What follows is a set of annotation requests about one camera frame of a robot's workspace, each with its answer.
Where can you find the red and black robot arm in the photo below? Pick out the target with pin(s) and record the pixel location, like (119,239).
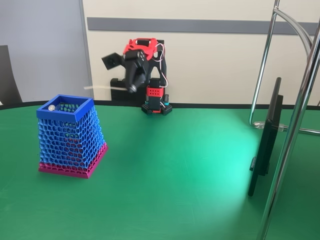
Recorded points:
(153,91)

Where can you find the blue and pink mesh basket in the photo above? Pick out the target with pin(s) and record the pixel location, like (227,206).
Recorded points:
(72,140)

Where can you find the green cloth with black border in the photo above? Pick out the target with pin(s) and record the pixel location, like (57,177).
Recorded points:
(160,175)

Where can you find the dark chair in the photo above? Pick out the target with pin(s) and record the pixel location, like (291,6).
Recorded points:
(8,80)

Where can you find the clear plastic clip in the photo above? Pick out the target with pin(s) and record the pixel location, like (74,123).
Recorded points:
(260,124)

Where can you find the black monitor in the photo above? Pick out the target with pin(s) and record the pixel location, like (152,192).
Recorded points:
(268,135)

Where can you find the chrome metal stand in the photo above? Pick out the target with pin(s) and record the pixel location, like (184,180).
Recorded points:
(290,140)

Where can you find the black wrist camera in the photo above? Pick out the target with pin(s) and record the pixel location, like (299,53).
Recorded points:
(111,60)

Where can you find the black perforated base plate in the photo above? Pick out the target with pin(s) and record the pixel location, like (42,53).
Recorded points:
(167,109)

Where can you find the grey wall rail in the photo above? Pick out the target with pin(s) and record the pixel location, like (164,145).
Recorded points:
(200,25)

